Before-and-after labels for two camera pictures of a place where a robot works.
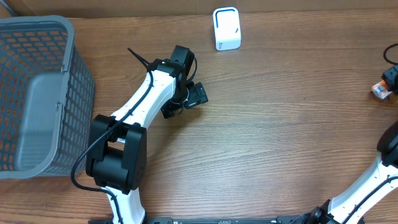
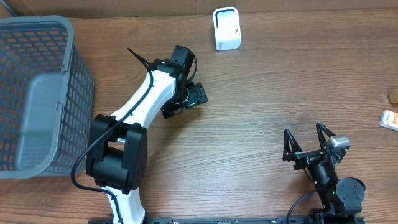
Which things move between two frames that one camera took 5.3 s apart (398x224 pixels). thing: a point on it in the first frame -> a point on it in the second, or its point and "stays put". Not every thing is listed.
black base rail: [291, 219] stays put
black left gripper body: [191, 96] stays put
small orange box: [380, 89] -> [388, 119]
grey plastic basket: [47, 98] stays put
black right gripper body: [392, 74] -> [323, 173]
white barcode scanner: [227, 28] stays put
